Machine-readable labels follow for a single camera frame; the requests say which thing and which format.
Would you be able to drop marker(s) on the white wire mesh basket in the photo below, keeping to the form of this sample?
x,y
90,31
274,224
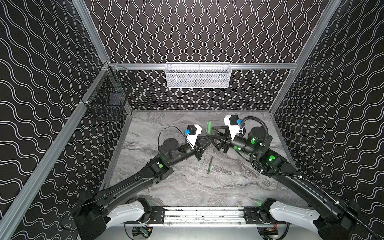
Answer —
x,y
193,75

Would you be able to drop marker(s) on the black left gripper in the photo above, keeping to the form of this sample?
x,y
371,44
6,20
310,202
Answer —
x,y
198,146

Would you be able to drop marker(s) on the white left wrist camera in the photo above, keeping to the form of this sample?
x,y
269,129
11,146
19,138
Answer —
x,y
192,132

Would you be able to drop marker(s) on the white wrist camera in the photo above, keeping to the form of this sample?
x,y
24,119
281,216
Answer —
x,y
234,124
192,132

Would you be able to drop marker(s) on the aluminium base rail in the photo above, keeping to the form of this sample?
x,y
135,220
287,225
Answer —
x,y
197,217

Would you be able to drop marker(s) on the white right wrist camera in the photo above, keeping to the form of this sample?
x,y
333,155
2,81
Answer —
x,y
234,124

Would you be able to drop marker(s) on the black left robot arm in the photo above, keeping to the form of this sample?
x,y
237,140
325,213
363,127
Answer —
x,y
91,212

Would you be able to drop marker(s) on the aluminium frame corner post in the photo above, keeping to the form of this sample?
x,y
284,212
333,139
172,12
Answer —
x,y
91,29

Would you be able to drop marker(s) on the aluminium right corner post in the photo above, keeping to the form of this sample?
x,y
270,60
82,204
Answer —
x,y
314,37

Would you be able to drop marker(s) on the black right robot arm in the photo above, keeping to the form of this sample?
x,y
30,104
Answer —
x,y
326,215

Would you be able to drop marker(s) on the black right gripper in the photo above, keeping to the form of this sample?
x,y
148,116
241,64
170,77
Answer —
x,y
225,143

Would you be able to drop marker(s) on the green pen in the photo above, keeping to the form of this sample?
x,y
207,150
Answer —
x,y
210,166

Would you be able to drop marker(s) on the black wire mesh basket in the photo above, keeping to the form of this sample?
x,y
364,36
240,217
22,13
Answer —
x,y
109,100

